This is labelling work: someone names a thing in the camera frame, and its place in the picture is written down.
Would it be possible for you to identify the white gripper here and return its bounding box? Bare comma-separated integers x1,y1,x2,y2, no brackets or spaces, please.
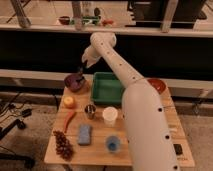
78,45,101,74

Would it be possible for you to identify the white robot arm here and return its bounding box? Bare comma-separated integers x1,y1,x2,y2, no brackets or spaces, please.
82,32,181,171

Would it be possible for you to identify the purple bowl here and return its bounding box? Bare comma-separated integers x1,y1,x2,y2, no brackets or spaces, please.
64,73,86,92

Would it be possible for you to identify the red bowl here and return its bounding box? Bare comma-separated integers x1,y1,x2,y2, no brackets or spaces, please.
148,78,166,94

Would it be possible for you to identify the green plastic bin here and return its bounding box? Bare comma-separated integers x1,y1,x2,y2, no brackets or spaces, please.
91,72,124,105

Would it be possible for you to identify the yellow apple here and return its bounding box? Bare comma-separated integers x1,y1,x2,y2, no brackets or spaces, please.
63,96,75,108

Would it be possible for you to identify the metal cup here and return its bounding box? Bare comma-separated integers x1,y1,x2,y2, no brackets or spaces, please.
84,104,96,119

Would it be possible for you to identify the orange carrot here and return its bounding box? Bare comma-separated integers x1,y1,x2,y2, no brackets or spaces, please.
63,111,75,133

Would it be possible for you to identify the white plastic cup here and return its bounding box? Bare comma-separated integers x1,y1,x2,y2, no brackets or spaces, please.
102,107,118,127

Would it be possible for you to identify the blue sponge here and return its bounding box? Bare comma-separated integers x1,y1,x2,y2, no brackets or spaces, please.
78,124,92,146

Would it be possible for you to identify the wooden table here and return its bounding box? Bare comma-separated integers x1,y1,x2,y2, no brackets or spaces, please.
43,77,196,168

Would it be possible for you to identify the blue cup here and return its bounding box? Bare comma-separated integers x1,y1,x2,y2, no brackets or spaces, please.
105,135,120,153

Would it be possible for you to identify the bunch of dark grapes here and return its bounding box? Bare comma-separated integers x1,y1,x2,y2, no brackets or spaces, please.
53,131,73,161

